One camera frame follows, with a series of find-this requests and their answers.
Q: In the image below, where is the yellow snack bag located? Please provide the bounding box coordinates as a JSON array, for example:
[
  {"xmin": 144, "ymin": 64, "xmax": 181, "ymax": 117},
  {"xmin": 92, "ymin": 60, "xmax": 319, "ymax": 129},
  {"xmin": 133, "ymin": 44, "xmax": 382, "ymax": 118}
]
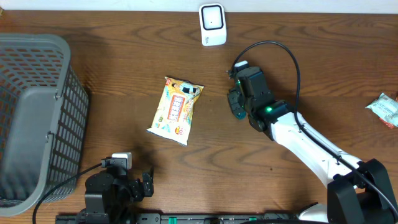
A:
[{"xmin": 147, "ymin": 77, "xmax": 204, "ymax": 146}]

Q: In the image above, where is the light blue wet wipes pack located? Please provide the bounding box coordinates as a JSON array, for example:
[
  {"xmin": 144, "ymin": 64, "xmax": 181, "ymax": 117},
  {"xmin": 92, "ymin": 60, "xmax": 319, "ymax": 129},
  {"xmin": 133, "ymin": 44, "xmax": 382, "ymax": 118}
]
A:
[{"xmin": 366, "ymin": 93, "xmax": 397, "ymax": 127}]

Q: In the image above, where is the teal Listerine mouthwash bottle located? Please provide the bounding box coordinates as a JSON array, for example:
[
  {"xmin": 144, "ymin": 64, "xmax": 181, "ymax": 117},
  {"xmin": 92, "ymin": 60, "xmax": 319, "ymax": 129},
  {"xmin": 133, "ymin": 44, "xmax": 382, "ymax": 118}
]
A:
[{"xmin": 235, "ymin": 112, "xmax": 246, "ymax": 120}]

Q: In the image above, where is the red Top chocolate bar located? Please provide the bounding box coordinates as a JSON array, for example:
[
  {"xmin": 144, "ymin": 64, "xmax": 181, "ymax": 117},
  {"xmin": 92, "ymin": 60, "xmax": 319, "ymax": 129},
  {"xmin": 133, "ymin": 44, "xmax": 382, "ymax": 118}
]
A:
[{"xmin": 379, "ymin": 95, "xmax": 397, "ymax": 129}]

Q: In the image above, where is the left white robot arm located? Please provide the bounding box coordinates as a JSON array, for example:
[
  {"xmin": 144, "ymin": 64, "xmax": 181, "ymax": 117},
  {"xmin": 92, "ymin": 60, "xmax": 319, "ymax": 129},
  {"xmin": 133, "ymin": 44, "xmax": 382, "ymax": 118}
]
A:
[{"xmin": 83, "ymin": 164, "xmax": 154, "ymax": 224}]

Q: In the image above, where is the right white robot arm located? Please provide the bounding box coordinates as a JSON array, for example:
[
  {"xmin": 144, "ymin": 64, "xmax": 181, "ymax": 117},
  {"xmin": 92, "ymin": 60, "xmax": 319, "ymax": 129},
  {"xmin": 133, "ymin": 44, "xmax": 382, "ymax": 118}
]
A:
[{"xmin": 228, "ymin": 62, "xmax": 397, "ymax": 223}]

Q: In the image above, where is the white barcode scanner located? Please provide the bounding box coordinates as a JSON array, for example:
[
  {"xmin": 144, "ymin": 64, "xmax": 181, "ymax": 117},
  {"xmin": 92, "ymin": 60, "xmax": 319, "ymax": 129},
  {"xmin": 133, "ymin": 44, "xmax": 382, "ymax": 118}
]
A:
[{"xmin": 199, "ymin": 3, "xmax": 227, "ymax": 47}]

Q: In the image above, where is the grey plastic shopping basket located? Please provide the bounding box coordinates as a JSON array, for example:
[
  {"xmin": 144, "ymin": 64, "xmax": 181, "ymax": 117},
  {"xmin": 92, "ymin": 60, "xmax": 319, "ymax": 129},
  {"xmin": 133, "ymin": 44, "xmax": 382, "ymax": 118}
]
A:
[{"xmin": 1, "ymin": 34, "xmax": 89, "ymax": 217}]

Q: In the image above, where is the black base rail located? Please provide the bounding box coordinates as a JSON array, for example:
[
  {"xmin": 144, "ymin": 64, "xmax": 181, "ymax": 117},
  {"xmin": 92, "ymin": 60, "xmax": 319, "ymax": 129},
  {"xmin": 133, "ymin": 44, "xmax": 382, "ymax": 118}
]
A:
[{"xmin": 55, "ymin": 213, "xmax": 322, "ymax": 224}]

